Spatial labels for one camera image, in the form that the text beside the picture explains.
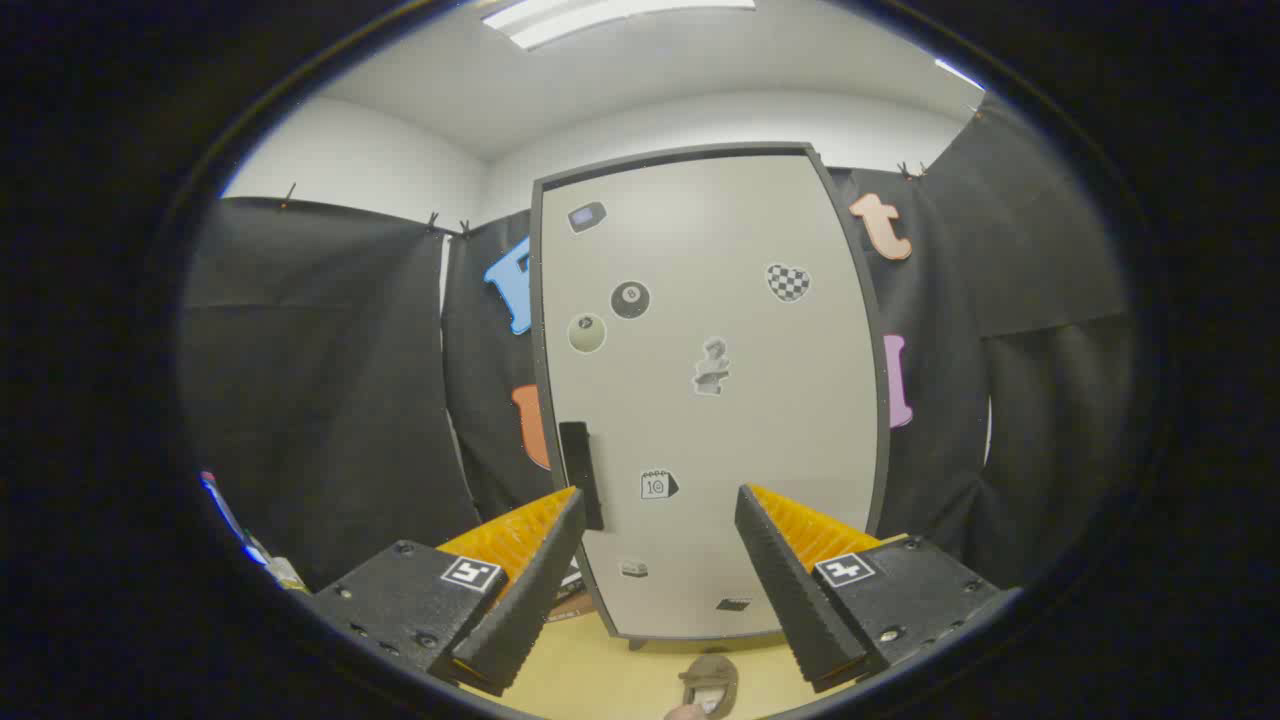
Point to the white shoe cabinet door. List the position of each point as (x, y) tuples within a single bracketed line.
[(700, 420)]

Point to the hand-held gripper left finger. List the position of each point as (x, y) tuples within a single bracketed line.
[(530, 600)]

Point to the small ceiling light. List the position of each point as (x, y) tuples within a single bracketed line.
[(958, 72)]

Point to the grey shoe cabinet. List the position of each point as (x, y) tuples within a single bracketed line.
[(536, 330)]

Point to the long ceiling light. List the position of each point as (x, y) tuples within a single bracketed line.
[(600, 15)]

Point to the yellowish printed packet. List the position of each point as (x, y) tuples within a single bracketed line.
[(285, 572)]

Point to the black backdrop cloth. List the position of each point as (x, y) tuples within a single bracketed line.
[(320, 380)]

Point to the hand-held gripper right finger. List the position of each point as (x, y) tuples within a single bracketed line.
[(790, 600)]

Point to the brown fuzzy shoe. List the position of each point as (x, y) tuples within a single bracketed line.
[(712, 672)]

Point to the blue and white packet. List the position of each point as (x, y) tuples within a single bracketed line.
[(225, 515)]

